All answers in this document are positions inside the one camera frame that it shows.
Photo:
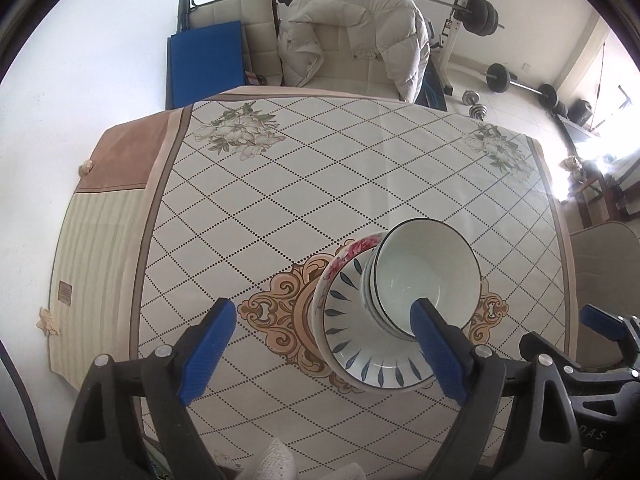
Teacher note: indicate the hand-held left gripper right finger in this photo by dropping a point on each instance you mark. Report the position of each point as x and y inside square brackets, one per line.
[437, 355]

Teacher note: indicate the plain white bowl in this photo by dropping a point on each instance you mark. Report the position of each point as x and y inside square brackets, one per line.
[365, 287]

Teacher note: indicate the grey chair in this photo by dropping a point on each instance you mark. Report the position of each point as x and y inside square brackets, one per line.
[605, 260]

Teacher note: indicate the white shoes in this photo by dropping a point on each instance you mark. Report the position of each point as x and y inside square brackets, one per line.
[572, 165]

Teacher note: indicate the white knit cloth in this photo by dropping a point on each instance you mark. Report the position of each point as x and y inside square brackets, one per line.
[352, 472]
[270, 460]

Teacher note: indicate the diamond patterned floral tablecloth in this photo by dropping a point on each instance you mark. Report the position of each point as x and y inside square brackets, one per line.
[250, 210]

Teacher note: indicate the white door frame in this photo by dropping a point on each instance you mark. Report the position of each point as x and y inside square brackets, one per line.
[582, 55]

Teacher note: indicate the blue striped white plate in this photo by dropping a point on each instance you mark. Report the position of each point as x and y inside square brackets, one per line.
[360, 345]

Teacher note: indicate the black pole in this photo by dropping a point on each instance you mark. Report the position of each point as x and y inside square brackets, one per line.
[600, 85]

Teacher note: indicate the black cylindrical object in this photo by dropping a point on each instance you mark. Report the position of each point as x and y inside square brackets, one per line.
[580, 112]

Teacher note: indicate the blue weight bench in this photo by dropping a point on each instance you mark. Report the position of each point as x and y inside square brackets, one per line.
[432, 87]

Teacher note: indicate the dark wooden chair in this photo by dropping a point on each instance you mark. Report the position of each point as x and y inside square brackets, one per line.
[605, 195]

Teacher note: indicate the beige padded chair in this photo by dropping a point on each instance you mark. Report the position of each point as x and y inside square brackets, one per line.
[340, 65]
[225, 10]

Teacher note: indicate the small barbell with black plates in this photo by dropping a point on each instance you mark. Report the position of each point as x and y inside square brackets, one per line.
[497, 77]

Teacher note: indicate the white puffer jacket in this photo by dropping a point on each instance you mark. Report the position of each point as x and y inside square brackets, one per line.
[360, 15]

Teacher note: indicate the black folded stand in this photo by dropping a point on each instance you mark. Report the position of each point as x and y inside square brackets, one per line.
[186, 10]

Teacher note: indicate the blue folded mat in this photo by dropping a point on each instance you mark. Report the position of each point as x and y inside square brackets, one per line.
[205, 65]

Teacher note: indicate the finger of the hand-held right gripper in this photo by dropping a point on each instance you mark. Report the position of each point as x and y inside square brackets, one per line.
[600, 317]
[600, 377]

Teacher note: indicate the chrome dumbbell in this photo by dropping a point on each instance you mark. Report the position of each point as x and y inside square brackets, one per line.
[477, 109]

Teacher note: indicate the white and black weight rack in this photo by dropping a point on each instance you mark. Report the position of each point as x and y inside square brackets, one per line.
[457, 15]

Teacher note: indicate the white bowl with coloured hearts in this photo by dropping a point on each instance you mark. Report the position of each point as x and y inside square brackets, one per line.
[425, 270]

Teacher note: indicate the blue leaf pattern bowl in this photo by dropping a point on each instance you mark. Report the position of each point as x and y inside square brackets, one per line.
[350, 251]

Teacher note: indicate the white bowl with black rim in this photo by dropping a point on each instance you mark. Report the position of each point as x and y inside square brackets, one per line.
[371, 295]

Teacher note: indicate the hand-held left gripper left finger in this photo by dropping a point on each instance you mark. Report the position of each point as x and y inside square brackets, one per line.
[210, 355]

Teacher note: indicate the grey floral white plate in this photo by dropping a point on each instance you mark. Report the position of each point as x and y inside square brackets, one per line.
[322, 345]

